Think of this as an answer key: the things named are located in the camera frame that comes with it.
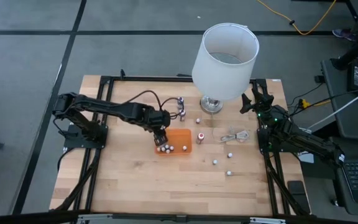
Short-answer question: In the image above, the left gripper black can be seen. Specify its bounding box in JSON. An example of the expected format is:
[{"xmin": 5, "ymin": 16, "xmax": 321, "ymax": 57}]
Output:
[{"xmin": 141, "ymin": 107, "xmax": 171, "ymax": 147}]

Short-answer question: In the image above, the translucent orange plastic bin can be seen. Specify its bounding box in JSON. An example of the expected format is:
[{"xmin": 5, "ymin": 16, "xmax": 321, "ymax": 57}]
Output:
[{"xmin": 154, "ymin": 128, "xmax": 193, "ymax": 156}]

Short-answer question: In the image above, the yellow extension cable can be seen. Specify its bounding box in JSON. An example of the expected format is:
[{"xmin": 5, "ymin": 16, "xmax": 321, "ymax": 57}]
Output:
[{"xmin": 256, "ymin": 0, "xmax": 337, "ymax": 35}]

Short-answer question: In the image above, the black desk leg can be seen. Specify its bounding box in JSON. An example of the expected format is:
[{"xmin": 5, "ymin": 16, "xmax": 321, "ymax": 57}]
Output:
[{"xmin": 331, "ymin": 0, "xmax": 358, "ymax": 71}]

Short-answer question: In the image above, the white shade silver table lamp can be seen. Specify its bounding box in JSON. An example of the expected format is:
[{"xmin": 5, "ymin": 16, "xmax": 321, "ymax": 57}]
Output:
[{"xmin": 191, "ymin": 22, "xmax": 260, "ymax": 114}]

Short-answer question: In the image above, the black flat pad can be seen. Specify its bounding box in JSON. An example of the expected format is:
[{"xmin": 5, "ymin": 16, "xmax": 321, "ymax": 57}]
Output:
[{"xmin": 287, "ymin": 179, "xmax": 311, "ymax": 215}]

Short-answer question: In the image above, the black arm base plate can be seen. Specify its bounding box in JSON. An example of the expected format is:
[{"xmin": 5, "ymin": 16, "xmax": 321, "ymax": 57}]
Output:
[
  {"xmin": 256, "ymin": 127, "xmax": 306, "ymax": 154},
  {"xmin": 63, "ymin": 124, "xmax": 108, "ymax": 150}
]

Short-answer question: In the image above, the clear bundled lamp cord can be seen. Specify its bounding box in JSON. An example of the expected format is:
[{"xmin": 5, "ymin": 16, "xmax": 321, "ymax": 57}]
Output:
[{"xmin": 219, "ymin": 126, "xmax": 250, "ymax": 144}]

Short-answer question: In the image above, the person's shoe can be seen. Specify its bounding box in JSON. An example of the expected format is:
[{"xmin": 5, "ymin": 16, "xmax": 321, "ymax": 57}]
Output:
[{"xmin": 332, "ymin": 28, "xmax": 357, "ymax": 42}]

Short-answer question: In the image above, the yellow plug with cable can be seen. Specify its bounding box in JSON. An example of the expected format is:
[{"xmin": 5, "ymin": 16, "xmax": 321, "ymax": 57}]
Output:
[{"xmin": 299, "ymin": 98, "xmax": 332, "ymax": 110}]

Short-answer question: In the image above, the white rod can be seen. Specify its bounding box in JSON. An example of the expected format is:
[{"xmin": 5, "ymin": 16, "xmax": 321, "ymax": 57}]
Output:
[{"xmin": 308, "ymin": 83, "xmax": 358, "ymax": 130}]

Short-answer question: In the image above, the grey side desk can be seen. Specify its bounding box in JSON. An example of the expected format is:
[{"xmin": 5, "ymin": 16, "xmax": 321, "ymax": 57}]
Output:
[{"xmin": 320, "ymin": 58, "xmax": 358, "ymax": 141}]

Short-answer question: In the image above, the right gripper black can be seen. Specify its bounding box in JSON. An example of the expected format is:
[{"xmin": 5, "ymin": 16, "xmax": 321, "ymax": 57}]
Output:
[{"xmin": 239, "ymin": 87, "xmax": 275, "ymax": 114}]

